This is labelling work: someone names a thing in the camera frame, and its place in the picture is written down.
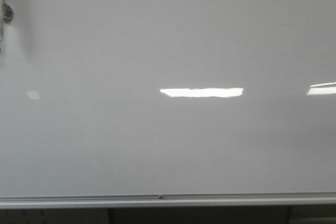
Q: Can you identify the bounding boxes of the black white whiteboard marker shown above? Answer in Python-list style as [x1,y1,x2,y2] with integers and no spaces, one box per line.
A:
[1,0,14,52]

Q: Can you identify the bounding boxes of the white whiteboard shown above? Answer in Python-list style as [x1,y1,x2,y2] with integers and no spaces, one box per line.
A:
[1,0,335,197]

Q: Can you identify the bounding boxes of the aluminium whiteboard tray rail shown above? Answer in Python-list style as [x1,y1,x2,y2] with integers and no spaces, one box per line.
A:
[1,192,335,210]

